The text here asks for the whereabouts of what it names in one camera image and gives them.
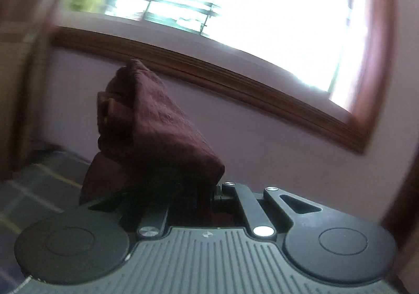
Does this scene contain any maroon puffer jacket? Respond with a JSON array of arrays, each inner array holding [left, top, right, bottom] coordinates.
[[80, 60, 225, 225]]

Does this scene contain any grey plaid bed sheet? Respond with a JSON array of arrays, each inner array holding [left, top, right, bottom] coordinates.
[[1, 151, 89, 293]]

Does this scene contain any floral beige curtain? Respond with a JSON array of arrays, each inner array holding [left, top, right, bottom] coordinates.
[[1, 0, 41, 179]]

